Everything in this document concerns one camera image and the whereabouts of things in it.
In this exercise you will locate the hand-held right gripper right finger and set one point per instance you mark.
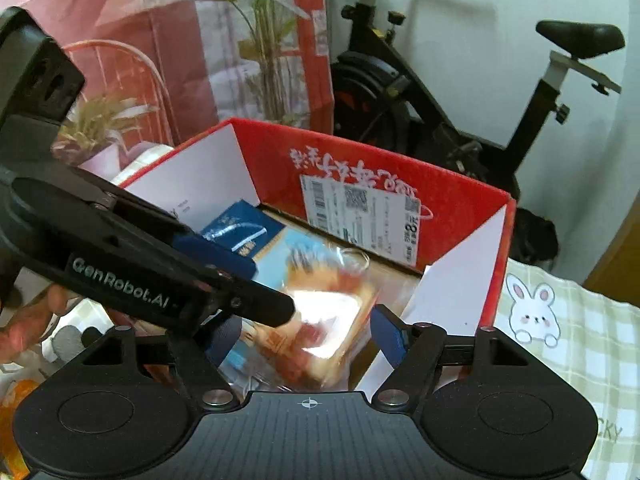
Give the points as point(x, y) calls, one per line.
point(389, 335)

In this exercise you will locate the person's left hand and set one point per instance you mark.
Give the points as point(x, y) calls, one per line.
point(30, 327)

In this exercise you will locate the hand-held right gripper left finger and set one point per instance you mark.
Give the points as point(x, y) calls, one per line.
point(223, 342)

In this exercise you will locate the wooden door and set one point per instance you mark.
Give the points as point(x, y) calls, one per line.
point(617, 270)

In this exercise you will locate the light blue packet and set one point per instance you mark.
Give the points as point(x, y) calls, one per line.
point(272, 265)

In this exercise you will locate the dark blue packet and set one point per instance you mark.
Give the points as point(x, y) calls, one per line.
point(240, 225)

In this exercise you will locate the black exercise bike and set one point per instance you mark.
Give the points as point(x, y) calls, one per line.
point(380, 90)

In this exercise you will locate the clear bread packet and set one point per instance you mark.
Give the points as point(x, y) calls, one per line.
point(325, 330)

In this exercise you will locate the red strawberry printed cardboard box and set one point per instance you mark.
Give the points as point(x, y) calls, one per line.
point(360, 160)

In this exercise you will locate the checked bed sheet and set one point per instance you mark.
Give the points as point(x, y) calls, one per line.
point(575, 360)

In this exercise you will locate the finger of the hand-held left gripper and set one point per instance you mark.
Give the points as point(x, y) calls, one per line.
point(220, 255)
point(260, 302)

